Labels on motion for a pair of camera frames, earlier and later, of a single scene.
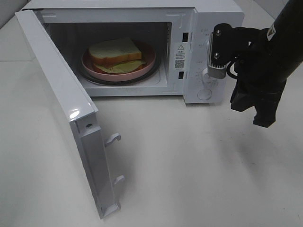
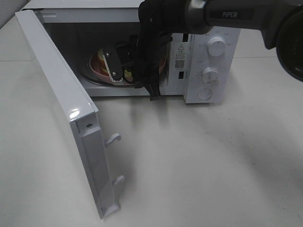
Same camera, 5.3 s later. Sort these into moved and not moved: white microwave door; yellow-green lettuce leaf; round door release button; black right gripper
Moved: yellow-green lettuce leaf; black right gripper
Not moved: round door release button; white microwave door
